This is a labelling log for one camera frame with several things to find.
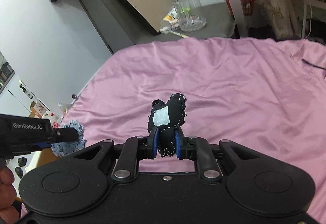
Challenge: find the black stitched felt toy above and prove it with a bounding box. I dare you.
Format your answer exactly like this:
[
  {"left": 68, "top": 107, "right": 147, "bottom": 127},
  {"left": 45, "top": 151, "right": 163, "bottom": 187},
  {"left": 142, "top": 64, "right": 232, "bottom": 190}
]
[{"left": 148, "top": 93, "right": 187, "bottom": 157}]

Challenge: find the small grey blue fabric piece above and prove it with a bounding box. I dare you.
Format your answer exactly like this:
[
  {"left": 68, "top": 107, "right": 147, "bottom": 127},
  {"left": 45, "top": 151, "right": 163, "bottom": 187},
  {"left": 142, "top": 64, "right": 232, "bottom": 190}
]
[{"left": 50, "top": 120, "right": 87, "bottom": 158}]

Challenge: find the person's left hand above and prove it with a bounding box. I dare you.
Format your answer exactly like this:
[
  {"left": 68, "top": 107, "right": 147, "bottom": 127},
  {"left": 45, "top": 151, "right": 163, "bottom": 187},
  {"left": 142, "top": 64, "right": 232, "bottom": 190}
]
[{"left": 1, "top": 167, "right": 19, "bottom": 223}]

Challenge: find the small orange cardboard box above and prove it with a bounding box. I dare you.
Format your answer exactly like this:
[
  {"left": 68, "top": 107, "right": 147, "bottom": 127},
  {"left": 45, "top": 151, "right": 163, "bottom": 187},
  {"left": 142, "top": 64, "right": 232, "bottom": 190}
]
[{"left": 30, "top": 101, "right": 47, "bottom": 118}]

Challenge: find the white kitchen cabinet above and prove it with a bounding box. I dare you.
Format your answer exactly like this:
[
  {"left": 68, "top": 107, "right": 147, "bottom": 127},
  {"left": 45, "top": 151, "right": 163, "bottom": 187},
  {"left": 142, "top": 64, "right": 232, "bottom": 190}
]
[{"left": 0, "top": 73, "right": 35, "bottom": 117}]

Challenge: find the brown cardboard box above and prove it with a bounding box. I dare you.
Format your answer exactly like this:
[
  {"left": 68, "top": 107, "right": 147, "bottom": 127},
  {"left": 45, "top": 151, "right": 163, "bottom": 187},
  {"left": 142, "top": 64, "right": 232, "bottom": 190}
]
[{"left": 32, "top": 148, "right": 59, "bottom": 168}]

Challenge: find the pink bed sheet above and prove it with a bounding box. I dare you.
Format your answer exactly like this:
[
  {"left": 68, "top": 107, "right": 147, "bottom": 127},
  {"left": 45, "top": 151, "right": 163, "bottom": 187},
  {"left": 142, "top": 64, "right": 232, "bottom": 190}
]
[{"left": 20, "top": 36, "right": 326, "bottom": 224}]

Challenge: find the grey door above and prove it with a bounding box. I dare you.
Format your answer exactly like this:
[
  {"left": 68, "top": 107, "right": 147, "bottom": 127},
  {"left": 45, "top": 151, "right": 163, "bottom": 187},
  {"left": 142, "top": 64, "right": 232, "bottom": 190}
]
[{"left": 79, "top": 0, "right": 164, "bottom": 53}]

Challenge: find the large clear water jug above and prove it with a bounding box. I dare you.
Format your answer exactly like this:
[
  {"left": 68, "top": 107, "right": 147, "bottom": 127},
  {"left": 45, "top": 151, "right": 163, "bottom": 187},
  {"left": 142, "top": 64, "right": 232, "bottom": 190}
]
[{"left": 172, "top": 0, "right": 207, "bottom": 32}]

